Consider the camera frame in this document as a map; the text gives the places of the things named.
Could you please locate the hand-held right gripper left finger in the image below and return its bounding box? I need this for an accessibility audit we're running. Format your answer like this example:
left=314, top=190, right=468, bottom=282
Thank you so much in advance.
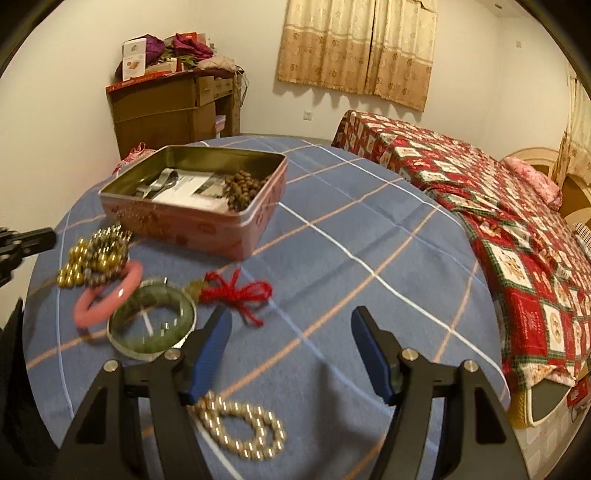
left=58, top=305, right=232, bottom=480

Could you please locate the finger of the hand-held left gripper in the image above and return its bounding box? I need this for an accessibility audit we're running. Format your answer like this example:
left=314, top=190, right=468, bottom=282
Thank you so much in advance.
left=0, top=226, right=57, bottom=287

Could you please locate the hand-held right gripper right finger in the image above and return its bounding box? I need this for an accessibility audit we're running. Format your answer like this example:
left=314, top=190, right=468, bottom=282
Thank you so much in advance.
left=351, top=305, right=532, bottom=480

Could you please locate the gold bead bracelet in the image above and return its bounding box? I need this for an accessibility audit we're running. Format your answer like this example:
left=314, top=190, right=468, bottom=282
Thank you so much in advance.
left=56, top=237, right=127, bottom=289

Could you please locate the red tassel pendant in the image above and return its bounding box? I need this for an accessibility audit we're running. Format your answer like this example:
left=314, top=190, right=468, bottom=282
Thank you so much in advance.
left=185, top=269, right=273, bottom=326

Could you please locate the pale pearl bead bracelet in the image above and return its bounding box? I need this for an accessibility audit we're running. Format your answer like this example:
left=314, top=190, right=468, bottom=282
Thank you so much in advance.
left=191, top=391, right=287, bottom=460

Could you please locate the green jade bangle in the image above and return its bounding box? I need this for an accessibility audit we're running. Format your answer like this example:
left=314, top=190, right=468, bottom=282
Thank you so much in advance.
left=107, top=276, right=198, bottom=360

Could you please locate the grey bead bracelet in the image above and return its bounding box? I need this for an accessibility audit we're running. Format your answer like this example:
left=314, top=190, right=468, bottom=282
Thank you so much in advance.
left=88, top=225, right=134, bottom=282

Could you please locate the pink bangle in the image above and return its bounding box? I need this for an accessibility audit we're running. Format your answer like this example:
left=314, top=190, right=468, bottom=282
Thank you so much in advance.
left=74, top=261, right=143, bottom=329

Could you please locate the pink tin box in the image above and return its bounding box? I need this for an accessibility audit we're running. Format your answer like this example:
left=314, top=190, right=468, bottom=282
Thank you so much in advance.
left=98, top=145, right=289, bottom=260

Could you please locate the blue plaid tablecloth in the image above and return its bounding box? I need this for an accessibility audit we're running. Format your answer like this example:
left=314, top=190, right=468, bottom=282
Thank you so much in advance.
left=22, top=135, right=511, bottom=480

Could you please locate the colourful clothes pile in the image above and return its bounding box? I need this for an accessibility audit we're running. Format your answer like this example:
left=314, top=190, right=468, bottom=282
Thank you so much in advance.
left=113, top=143, right=155, bottom=174

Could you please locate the white paper leaflet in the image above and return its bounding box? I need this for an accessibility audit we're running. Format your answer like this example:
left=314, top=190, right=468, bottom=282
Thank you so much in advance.
left=152, top=170, right=229, bottom=213

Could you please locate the brown wooden desk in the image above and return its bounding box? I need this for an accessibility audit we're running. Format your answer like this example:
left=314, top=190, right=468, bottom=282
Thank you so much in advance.
left=106, top=69, right=243, bottom=160

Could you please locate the red patchwork quilt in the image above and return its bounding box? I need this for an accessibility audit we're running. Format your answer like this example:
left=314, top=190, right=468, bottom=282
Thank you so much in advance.
left=331, top=110, right=591, bottom=388

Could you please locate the flat red box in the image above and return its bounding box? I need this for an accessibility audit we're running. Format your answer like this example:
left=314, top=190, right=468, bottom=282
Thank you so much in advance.
left=105, top=71, right=181, bottom=95

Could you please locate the white product box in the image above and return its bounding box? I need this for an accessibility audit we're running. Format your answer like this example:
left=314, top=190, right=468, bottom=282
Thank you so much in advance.
left=115, top=38, right=147, bottom=83

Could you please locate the pink pillow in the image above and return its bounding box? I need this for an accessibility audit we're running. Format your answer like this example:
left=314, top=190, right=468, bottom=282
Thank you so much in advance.
left=503, top=157, right=563, bottom=208

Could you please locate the striped pillow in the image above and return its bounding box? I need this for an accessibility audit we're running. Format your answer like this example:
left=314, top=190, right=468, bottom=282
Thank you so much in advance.
left=573, top=222, right=591, bottom=257

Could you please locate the purple cloth pile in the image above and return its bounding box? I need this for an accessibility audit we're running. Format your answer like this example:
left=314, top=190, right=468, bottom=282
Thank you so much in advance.
left=145, top=33, right=215, bottom=63

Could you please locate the beige bed headboard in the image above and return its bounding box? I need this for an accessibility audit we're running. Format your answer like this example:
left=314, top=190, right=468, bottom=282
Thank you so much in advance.
left=501, top=147, right=591, bottom=241

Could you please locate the pink quilted cushion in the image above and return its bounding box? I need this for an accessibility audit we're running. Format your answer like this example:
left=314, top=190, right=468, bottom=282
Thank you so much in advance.
left=196, top=54, right=241, bottom=72

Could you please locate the beige patterned window curtain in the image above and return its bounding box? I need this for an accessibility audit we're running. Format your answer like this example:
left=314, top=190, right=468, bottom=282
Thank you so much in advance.
left=276, top=0, right=438, bottom=112

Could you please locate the beige patterned side curtain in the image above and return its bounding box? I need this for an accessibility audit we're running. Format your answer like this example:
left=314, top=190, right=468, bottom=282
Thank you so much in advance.
left=549, top=65, right=591, bottom=185

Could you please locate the brown bead bracelet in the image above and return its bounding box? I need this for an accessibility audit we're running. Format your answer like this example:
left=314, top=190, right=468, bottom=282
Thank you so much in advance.
left=224, top=170, right=271, bottom=214

